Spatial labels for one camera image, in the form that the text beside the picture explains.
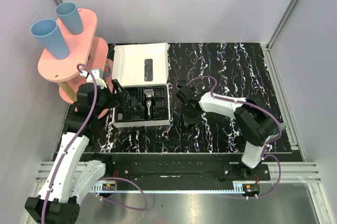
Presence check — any purple cable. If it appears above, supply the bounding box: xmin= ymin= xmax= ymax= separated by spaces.
xmin=186 ymin=76 xmax=282 ymax=200
xmin=41 ymin=63 xmax=98 ymax=224

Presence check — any blue mug on shelf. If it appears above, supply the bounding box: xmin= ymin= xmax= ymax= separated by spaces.
xmin=103 ymin=63 xmax=112 ymax=78

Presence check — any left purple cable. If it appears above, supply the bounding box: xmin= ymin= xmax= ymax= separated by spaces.
xmin=41 ymin=63 xmax=98 ymax=224

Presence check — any white clipper kit box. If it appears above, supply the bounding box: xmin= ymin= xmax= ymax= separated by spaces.
xmin=112 ymin=43 xmax=170 ymax=128

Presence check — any near blue plastic cup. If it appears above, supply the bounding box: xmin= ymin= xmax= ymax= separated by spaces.
xmin=30 ymin=18 xmax=70 ymax=60

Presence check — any far blue plastic cup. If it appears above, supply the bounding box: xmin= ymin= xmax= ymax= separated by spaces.
xmin=55 ymin=2 xmax=83 ymax=35

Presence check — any blue plastic cup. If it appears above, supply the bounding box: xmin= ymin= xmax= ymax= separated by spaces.
xmin=30 ymin=18 xmax=70 ymax=60
xmin=55 ymin=2 xmax=83 ymax=35

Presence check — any black comb attachment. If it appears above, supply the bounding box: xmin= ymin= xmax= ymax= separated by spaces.
xmin=235 ymin=136 xmax=246 ymax=152

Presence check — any pink tiered wooden shelf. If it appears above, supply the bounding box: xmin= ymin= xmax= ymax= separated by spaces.
xmin=37 ymin=8 xmax=113 ymax=104

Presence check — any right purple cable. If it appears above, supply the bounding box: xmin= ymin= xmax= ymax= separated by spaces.
xmin=186 ymin=76 xmax=282 ymax=200

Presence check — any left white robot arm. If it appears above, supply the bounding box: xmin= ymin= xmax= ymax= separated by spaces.
xmin=25 ymin=79 xmax=128 ymax=223

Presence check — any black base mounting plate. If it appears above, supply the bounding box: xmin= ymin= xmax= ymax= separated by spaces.
xmin=73 ymin=152 xmax=272 ymax=185

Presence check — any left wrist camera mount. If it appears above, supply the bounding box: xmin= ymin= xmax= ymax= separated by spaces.
xmin=80 ymin=68 xmax=107 ymax=89

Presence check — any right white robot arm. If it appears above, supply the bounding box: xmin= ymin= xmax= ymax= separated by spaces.
xmin=176 ymin=85 xmax=282 ymax=180

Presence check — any black silver hair clipper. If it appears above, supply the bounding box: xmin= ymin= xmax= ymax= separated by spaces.
xmin=144 ymin=89 xmax=154 ymax=119

